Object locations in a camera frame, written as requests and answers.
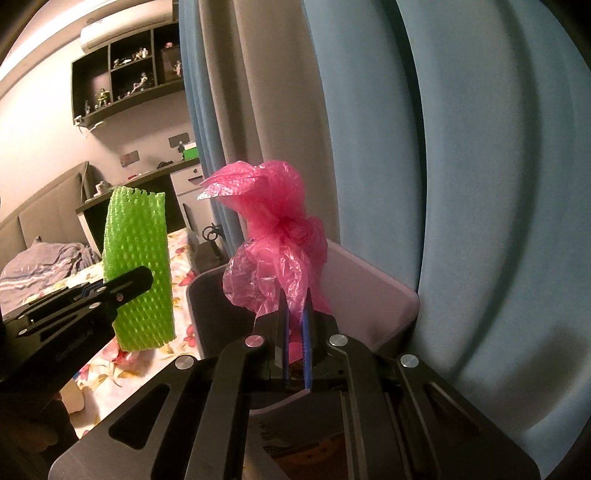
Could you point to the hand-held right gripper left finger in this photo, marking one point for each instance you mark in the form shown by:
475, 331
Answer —
286, 341

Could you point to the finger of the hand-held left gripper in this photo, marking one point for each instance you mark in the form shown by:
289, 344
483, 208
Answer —
60, 295
124, 288

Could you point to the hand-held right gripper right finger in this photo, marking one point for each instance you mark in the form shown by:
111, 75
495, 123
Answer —
306, 350

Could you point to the green foam fruit net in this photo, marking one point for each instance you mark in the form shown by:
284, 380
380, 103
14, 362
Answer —
136, 240

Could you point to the grey plastic bin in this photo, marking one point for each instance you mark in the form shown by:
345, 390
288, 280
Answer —
364, 300

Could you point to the pink plastic bag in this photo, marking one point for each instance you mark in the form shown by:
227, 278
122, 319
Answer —
272, 230

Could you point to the grey purple blanket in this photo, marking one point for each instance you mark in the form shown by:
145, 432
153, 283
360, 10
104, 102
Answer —
46, 263

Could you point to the grey padded headboard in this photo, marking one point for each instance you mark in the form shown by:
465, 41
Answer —
41, 207

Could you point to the small black object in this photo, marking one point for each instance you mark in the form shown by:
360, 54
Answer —
211, 235

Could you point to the dark desk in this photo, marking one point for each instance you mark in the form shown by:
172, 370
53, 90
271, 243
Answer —
152, 184

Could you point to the white cabinet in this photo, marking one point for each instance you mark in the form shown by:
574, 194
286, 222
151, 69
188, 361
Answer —
191, 189

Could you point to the small dark figurine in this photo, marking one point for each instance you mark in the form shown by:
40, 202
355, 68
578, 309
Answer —
179, 147

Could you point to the green box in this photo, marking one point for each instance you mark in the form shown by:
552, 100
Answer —
191, 151

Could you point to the row of small figurines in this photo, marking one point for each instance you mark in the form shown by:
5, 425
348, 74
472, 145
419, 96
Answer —
138, 83

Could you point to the blue curtain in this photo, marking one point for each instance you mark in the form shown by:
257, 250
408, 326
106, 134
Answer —
485, 184
194, 92

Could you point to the beige curtain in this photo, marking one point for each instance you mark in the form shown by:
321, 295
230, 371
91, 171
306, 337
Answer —
258, 92

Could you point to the white air conditioner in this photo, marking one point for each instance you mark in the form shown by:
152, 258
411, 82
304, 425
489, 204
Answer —
124, 30

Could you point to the wall socket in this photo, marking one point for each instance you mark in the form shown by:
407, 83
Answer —
130, 158
178, 141

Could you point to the dark wall shelf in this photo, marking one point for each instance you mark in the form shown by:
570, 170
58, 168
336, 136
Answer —
87, 81

